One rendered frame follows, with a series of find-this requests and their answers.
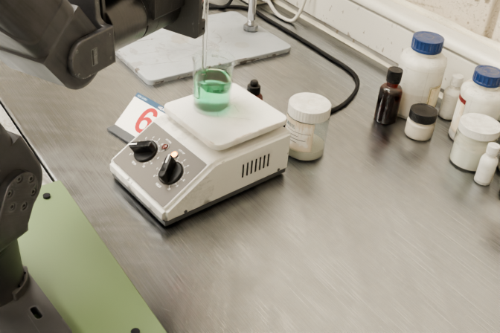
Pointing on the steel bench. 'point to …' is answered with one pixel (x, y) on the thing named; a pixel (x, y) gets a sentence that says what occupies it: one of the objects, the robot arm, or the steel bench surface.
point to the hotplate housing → (213, 170)
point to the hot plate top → (228, 120)
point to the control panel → (189, 163)
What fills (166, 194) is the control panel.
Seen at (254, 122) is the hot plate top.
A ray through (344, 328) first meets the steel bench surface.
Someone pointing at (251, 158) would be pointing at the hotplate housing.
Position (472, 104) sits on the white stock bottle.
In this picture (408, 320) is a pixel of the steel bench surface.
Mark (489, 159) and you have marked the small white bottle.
